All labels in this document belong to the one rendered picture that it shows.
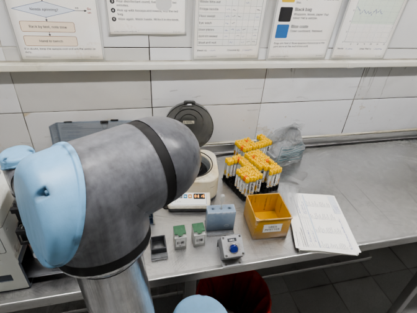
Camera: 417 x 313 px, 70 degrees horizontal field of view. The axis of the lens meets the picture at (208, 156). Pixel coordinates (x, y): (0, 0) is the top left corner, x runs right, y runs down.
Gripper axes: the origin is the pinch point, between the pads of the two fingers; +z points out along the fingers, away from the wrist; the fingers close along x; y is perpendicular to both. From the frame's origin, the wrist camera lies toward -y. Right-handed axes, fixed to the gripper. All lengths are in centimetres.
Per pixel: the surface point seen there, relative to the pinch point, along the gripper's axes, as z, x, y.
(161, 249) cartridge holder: 5.8, -0.2, -29.3
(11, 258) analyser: -5.0, 4.4, 10.1
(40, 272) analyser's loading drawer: 5.0, 2.6, 6.0
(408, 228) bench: 9, 5, -125
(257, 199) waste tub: 1, -13, -67
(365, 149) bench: 9, -50, -146
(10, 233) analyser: -12.0, 2.3, 9.1
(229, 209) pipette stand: -1, -8, -54
